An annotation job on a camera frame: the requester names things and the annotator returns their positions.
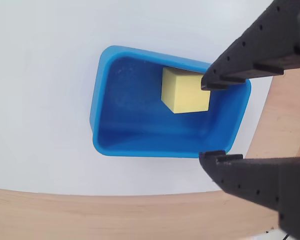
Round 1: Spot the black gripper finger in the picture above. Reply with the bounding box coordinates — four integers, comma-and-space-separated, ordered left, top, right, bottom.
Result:
200, 0, 300, 91
198, 149, 300, 240

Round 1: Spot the yellow cube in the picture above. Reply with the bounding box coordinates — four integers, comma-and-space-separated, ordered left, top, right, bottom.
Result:
160, 66, 212, 115

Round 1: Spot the blue rectangular bin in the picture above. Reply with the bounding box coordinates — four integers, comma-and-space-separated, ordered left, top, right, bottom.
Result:
89, 44, 252, 159

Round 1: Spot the white rectangular board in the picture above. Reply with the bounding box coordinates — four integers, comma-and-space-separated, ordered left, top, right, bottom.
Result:
0, 0, 276, 197

